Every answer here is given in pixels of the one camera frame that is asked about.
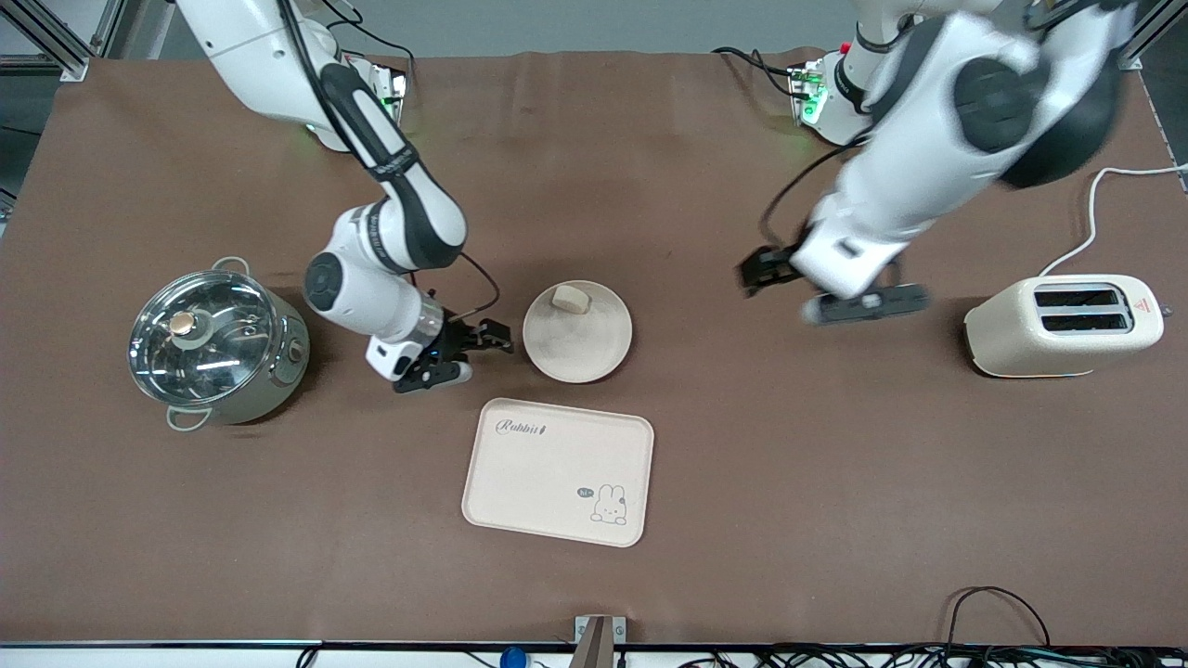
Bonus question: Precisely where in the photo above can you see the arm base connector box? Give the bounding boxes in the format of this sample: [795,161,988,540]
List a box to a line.
[369,61,409,129]
[787,61,829,129]

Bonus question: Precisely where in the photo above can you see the beige round plate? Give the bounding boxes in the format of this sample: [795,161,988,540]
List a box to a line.
[522,279,635,385]

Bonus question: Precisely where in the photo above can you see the beige rabbit print tray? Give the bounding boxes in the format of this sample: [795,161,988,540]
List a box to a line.
[461,397,656,549]

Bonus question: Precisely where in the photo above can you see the glass pot lid gold knob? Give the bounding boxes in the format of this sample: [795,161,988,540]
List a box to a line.
[128,270,280,408]

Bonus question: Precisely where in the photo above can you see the brown table mat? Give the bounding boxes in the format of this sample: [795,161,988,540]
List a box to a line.
[0,46,1188,647]

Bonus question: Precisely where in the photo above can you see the cream two-slot toaster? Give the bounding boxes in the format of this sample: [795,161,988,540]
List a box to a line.
[964,273,1167,379]

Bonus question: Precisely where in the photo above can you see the steel pot grey handles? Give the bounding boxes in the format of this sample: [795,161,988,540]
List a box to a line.
[127,256,312,433]

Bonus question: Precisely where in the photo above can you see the black left base cable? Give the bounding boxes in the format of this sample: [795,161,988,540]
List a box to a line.
[712,45,801,99]

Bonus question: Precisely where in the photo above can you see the black base cable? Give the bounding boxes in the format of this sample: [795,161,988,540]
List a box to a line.
[712,45,801,99]
[318,0,417,89]

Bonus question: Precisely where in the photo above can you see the white toaster power cable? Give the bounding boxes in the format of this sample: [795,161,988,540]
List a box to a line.
[1038,163,1188,278]

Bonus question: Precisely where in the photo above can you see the black right base cable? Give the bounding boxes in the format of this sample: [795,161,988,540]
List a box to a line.
[318,0,417,89]

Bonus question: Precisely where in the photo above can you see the grey metal table bracket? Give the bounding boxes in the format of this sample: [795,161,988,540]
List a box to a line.
[573,614,628,668]

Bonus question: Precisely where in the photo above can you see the black looped cable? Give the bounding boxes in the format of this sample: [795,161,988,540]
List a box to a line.
[941,585,1055,650]

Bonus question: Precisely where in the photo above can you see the black cable bundle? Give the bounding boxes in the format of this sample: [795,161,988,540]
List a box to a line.
[676,644,1188,668]

